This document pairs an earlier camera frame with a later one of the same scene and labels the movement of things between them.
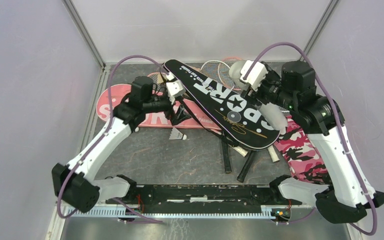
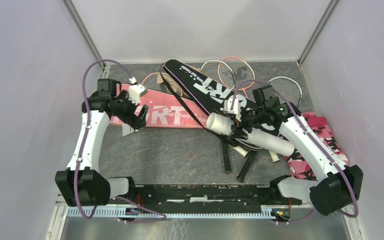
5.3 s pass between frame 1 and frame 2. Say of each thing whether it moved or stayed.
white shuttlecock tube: moved
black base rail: stayed
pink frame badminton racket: moved
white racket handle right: stayed
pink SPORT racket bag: stayed
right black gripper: moved
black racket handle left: stayed
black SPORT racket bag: stayed
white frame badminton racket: stayed
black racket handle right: stayed
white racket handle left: stayed
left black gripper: moved
